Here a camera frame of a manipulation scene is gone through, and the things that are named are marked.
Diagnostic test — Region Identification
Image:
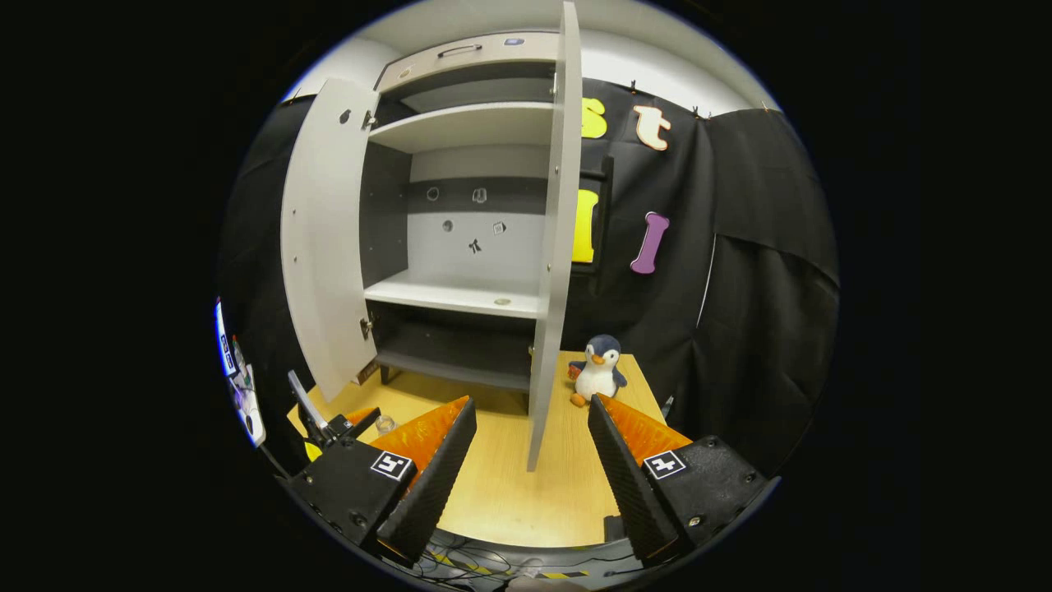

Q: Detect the penguin plush toy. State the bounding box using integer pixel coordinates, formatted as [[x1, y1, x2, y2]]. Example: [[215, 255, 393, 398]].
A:
[[568, 334, 629, 409]]

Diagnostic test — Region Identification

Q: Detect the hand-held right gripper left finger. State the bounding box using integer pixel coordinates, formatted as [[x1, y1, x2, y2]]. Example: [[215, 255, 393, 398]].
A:
[[284, 396, 478, 567]]

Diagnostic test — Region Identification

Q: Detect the beige and dark cabinet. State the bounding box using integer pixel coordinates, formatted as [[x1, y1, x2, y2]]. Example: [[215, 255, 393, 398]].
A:
[[359, 31, 578, 395]]

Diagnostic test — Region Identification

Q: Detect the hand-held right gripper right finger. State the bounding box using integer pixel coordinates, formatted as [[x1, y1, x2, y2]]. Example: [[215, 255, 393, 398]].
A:
[[587, 393, 782, 570]]

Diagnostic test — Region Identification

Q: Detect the black backdrop cloth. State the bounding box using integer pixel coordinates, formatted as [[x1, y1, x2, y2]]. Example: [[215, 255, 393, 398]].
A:
[[218, 78, 841, 479]]

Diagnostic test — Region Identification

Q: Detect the beige cabinet drawer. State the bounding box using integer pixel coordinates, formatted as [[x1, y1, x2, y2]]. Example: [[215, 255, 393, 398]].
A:
[[376, 31, 563, 91]]

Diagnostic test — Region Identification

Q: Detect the beige cabinet door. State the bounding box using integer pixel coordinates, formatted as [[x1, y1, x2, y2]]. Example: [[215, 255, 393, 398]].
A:
[[525, 2, 585, 474], [280, 78, 381, 405]]

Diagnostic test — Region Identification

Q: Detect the white cluttered side surface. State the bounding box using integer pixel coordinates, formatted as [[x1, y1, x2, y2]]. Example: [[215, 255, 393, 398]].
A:
[[214, 298, 268, 450]]

